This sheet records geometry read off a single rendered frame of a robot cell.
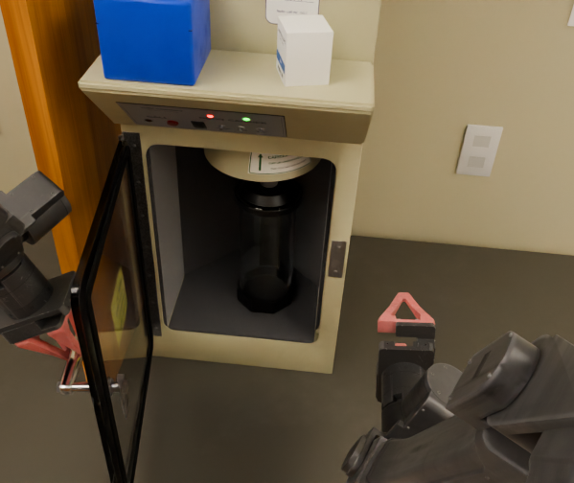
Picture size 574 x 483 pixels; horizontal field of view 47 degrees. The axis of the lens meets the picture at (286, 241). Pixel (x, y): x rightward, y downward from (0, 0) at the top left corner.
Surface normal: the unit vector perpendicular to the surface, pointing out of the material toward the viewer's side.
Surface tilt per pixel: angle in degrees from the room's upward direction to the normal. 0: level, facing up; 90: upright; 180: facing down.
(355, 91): 0
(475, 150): 90
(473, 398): 109
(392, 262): 0
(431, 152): 90
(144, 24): 90
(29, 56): 90
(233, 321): 0
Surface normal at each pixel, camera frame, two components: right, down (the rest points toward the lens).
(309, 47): 0.19, 0.62
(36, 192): 0.33, -0.43
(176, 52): -0.09, 0.62
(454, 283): 0.04, -0.78
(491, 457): -0.55, 0.72
